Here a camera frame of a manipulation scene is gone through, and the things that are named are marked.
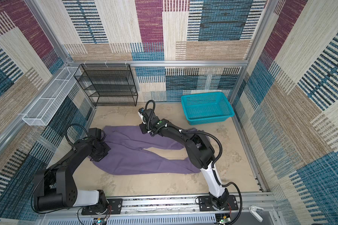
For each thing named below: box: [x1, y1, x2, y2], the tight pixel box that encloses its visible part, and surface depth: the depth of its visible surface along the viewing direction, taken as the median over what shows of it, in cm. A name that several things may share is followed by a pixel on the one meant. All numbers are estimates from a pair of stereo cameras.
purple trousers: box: [87, 125, 201, 176], surface depth 91 cm
